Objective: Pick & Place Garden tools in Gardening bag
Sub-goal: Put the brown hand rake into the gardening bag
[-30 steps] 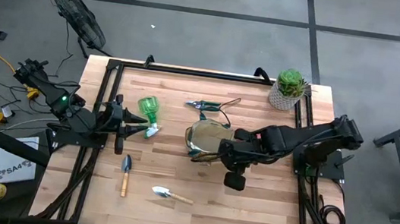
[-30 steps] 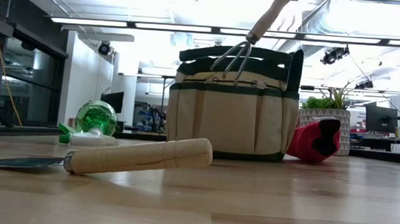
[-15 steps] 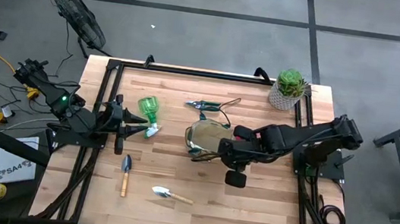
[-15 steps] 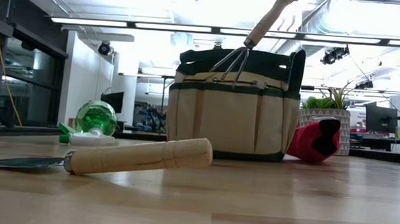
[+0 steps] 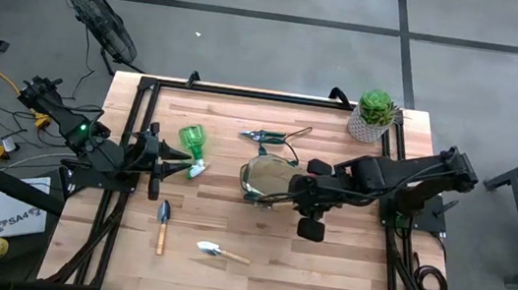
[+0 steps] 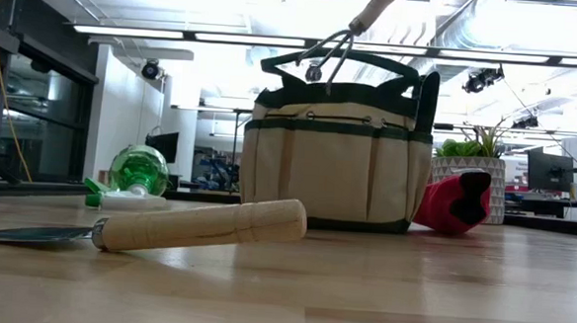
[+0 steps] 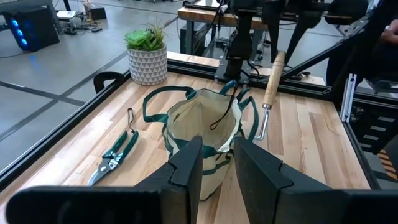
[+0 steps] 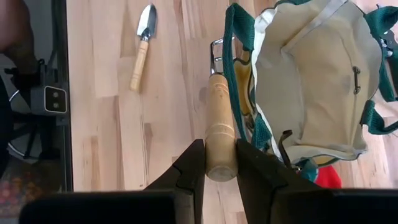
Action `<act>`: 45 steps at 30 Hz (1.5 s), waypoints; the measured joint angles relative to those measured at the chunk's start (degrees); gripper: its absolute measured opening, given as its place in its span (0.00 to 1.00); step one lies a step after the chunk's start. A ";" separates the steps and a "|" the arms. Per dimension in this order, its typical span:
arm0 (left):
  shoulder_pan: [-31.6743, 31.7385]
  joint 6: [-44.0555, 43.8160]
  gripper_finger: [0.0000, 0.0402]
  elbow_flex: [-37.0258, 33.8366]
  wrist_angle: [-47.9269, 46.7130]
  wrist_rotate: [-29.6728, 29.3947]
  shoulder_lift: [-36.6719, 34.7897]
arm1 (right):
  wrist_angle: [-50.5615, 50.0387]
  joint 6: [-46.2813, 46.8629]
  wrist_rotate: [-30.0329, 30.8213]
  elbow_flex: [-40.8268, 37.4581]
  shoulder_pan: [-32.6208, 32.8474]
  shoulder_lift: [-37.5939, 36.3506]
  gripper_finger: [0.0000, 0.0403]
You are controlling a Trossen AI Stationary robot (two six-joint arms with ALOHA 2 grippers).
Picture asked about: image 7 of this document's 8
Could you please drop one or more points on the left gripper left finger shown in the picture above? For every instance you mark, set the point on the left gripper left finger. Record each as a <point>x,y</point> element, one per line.
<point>186,174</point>

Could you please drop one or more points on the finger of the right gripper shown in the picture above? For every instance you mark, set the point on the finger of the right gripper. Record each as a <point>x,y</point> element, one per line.
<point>298,31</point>
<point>273,34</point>

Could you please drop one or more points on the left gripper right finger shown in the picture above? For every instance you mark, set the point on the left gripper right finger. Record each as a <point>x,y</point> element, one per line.
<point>258,174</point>

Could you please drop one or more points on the beige gardening bag green trim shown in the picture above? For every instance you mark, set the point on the beige gardening bag green trim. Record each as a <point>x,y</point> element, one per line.
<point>199,121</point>

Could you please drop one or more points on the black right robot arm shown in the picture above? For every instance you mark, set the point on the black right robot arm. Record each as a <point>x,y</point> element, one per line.
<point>241,40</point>

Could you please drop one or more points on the wooden workbench with black legs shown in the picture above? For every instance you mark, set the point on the wooden workbench with black legs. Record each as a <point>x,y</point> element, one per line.
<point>199,15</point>

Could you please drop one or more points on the person's hand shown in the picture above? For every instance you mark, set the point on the person's hand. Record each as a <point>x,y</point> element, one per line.
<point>390,32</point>

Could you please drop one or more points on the succulent in white patterned pot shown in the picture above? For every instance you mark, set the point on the succulent in white patterned pot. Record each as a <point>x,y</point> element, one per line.
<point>147,65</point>

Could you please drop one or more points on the black computer tower blue lights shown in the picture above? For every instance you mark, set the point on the black computer tower blue lights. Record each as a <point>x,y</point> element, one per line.
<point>34,28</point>

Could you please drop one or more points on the silver aluminium bracket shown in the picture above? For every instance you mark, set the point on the silver aluminium bracket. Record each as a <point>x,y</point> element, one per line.
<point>348,96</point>

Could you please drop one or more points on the black aluminium table frame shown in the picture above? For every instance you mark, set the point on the black aluminium table frame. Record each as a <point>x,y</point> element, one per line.
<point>56,135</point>

